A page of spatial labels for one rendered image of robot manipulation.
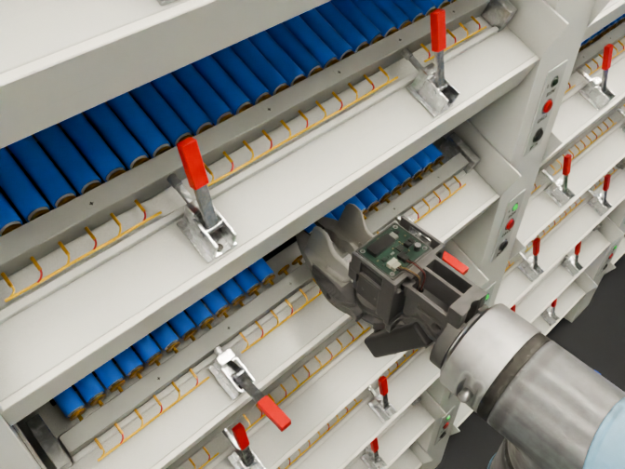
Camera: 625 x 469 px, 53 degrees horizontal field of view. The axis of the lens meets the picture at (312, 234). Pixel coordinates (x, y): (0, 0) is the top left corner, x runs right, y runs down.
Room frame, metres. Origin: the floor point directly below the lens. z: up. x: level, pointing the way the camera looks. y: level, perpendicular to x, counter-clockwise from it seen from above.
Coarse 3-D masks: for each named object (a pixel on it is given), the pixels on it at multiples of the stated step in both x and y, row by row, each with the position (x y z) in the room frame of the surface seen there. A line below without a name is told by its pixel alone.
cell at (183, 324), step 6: (174, 318) 0.37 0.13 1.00; (180, 318) 0.37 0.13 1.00; (186, 318) 0.37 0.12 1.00; (174, 324) 0.37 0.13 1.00; (180, 324) 0.36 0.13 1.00; (186, 324) 0.37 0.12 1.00; (192, 324) 0.37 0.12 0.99; (180, 330) 0.36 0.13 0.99; (186, 330) 0.36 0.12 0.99; (192, 330) 0.36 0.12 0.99; (180, 336) 0.36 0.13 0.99
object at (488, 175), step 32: (480, 160) 0.64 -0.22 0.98; (448, 192) 0.60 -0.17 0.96; (480, 192) 0.61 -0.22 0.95; (448, 224) 0.55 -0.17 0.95; (288, 256) 0.47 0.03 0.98; (192, 320) 0.38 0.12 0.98; (288, 320) 0.40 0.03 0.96; (320, 320) 0.40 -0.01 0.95; (256, 352) 0.36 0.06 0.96; (288, 352) 0.37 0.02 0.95; (128, 384) 0.31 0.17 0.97; (192, 384) 0.32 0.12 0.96; (256, 384) 0.33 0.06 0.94; (32, 416) 0.27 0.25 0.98; (64, 416) 0.28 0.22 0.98; (160, 416) 0.29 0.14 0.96; (192, 416) 0.29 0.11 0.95; (224, 416) 0.30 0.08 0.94; (32, 448) 0.23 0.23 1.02; (128, 448) 0.26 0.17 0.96; (160, 448) 0.26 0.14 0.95
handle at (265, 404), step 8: (240, 376) 0.32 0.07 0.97; (240, 384) 0.31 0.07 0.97; (248, 384) 0.31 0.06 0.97; (248, 392) 0.31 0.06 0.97; (256, 392) 0.31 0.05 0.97; (256, 400) 0.30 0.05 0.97; (264, 400) 0.30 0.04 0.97; (272, 400) 0.30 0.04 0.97; (264, 408) 0.29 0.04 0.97; (272, 408) 0.29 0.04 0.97; (272, 416) 0.28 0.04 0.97; (280, 416) 0.28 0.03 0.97; (280, 424) 0.27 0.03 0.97; (288, 424) 0.28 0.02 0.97
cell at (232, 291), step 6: (228, 282) 0.41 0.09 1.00; (234, 282) 0.42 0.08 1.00; (222, 288) 0.41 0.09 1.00; (228, 288) 0.41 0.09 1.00; (234, 288) 0.41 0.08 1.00; (240, 288) 0.41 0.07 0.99; (222, 294) 0.41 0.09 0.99; (228, 294) 0.40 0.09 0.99; (234, 294) 0.40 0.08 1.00; (240, 294) 0.40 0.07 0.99; (228, 300) 0.40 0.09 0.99; (234, 300) 0.40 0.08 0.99
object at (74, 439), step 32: (448, 160) 0.62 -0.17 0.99; (416, 192) 0.56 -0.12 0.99; (384, 224) 0.51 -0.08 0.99; (288, 288) 0.42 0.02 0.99; (224, 320) 0.37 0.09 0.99; (256, 320) 0.38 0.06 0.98; (192, 352) 0.34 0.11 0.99; (160, 384) 0.30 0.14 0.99; (96, 416) 0.27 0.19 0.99; (64, 448) 0.25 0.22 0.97
